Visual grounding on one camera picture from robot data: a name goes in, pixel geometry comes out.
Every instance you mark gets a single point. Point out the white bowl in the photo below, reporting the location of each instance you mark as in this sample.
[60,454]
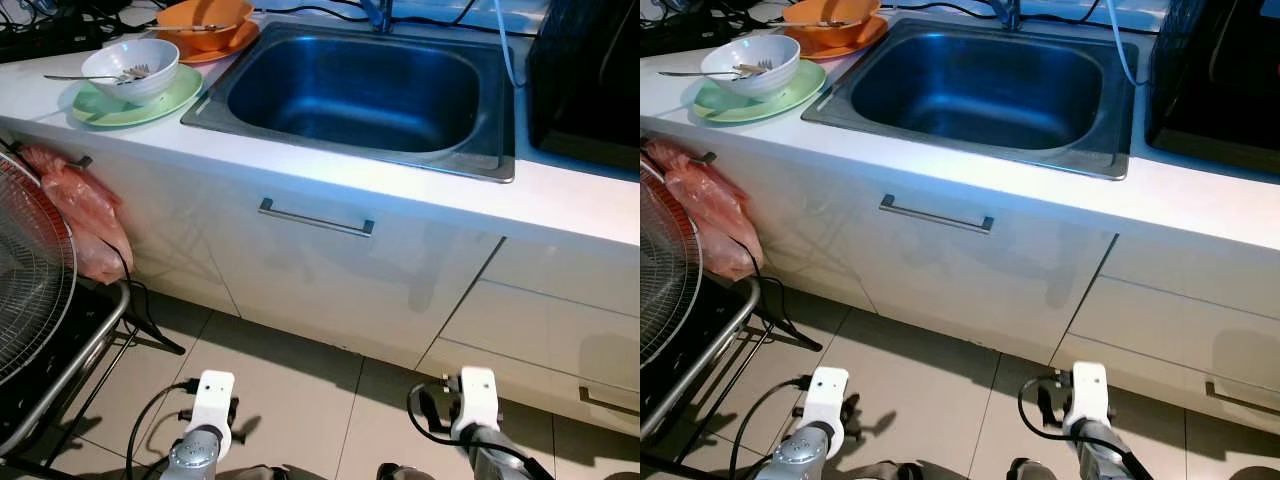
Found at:
[130,62]
[750,58]

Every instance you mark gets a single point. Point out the metal fork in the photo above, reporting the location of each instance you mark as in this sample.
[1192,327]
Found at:
[90,76]
[705,72]

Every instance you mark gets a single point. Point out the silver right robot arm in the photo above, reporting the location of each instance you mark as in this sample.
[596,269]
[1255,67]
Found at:
[1105,452]
[495,458]

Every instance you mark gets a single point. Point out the white kitchen cabinet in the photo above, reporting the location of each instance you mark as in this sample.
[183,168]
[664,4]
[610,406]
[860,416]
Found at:
[300,280]
[950,290]

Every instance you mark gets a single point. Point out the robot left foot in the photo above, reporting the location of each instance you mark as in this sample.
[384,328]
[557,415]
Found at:
[260,473]
[875,472]

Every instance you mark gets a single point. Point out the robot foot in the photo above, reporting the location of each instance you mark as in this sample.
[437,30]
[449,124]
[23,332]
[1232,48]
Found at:
[1032,471]
[400,472]
[260,473]
[875,472]

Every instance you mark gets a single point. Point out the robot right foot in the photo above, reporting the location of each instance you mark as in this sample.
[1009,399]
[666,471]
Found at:
[1032,471]
[400,472]

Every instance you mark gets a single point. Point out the black metal-framed stool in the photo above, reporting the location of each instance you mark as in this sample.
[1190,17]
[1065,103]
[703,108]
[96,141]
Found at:
[40,400]
[715,322]

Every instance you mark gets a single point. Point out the silver standing fan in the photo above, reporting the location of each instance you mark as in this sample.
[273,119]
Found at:
[30,270]
[665,270]

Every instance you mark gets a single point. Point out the pink plastic bag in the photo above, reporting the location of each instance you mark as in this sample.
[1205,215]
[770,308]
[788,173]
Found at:
[715,210]
[85,215]

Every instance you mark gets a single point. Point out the stainless steel sink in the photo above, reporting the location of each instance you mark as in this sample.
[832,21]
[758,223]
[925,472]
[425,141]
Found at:
[975,92]
[350,95]

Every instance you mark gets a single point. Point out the green plate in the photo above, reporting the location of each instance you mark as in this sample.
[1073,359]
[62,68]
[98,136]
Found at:
[100,112]
[722,108]

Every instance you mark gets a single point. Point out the orange plate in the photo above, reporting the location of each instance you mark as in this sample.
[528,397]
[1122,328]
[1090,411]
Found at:
[862,44]
[235,48]

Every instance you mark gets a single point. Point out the metal faucet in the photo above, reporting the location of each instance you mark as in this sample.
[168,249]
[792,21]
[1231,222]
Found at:
[378,12]
[1005,12]

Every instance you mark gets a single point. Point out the orange bowl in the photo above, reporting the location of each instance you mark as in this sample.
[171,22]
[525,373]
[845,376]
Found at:
[205,12]
[830,10]

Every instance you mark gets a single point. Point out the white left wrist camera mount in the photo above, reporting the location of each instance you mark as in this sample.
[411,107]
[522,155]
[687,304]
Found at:
[212,400]
[826,395]

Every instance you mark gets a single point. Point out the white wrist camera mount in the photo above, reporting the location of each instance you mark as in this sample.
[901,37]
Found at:
[212,400]
[478,398]
[826,395]
[1088,392]

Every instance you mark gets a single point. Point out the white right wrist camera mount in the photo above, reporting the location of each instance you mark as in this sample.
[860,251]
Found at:
[478,398]
[1088,392]

